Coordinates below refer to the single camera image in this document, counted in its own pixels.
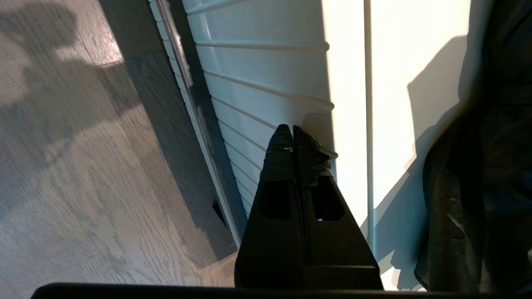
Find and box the black folding umbrella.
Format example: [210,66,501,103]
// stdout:
[414,0,532,294]

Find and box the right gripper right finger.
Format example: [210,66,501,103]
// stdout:
[293,125,384,290]

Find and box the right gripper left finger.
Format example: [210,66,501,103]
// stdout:
[234,123,311,290]

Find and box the white fluted drawer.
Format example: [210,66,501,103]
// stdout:
[149,0,371,255]

